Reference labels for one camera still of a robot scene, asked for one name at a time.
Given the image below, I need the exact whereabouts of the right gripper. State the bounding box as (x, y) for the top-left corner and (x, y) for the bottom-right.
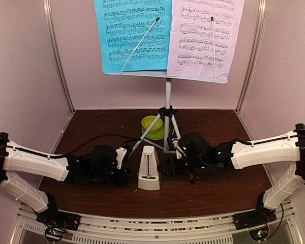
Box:
(157, 157), (207, 178)

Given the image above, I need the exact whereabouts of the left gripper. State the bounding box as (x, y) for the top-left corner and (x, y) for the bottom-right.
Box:
(90, 165), (137, 187)

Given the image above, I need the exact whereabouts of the grey metronome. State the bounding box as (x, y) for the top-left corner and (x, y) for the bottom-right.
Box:
(138, 145), (161, 191)

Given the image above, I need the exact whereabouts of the white music stand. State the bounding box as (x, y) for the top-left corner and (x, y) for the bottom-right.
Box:
(101, 16), (231, 185)

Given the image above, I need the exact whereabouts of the purple sheet music page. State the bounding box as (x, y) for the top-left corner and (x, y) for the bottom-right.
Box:
(167, 0), (244, 84)

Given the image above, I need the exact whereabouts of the blue sheet music page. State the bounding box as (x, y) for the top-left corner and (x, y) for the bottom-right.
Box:
(94, 0), (172, 74)

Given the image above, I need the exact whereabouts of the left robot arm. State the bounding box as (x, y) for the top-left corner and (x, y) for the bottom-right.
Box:
(0, 132), (137, 226)

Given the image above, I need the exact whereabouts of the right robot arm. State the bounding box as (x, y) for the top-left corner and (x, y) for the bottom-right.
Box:
(158, 124), (305, 225)

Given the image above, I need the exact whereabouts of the green plastic bowl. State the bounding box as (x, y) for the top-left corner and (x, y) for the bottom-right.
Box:
(141, 115), (164, 134)

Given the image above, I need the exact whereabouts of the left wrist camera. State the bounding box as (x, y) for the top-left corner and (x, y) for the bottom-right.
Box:
(116, 144), (133, 170)

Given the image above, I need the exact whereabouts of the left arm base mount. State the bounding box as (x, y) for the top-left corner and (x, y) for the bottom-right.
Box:
(35, 211), (81, 243)

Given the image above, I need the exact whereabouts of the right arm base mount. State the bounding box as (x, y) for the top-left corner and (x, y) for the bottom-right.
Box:
(233, 210), (277, 242)

